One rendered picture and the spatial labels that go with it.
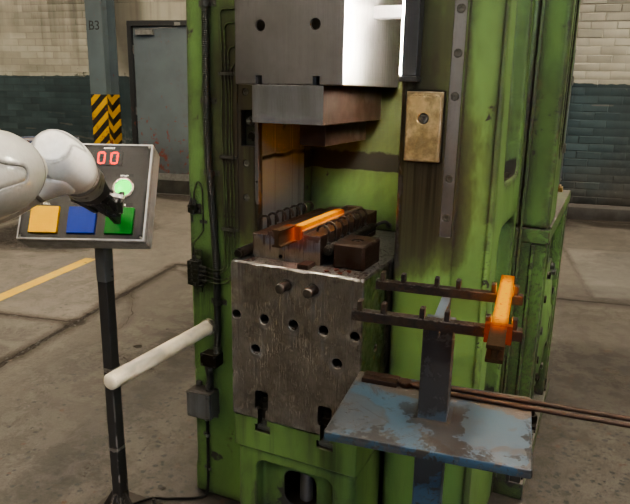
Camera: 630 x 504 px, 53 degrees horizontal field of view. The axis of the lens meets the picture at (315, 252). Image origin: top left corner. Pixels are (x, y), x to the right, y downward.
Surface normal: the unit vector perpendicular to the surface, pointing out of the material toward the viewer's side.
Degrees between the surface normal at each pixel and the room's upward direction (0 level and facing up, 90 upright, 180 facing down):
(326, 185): 90
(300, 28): 90
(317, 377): 90
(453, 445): 0
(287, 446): 90
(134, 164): 60
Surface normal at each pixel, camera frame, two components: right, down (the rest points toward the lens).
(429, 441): 0.02, -0.97
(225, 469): -0.43, 0.22
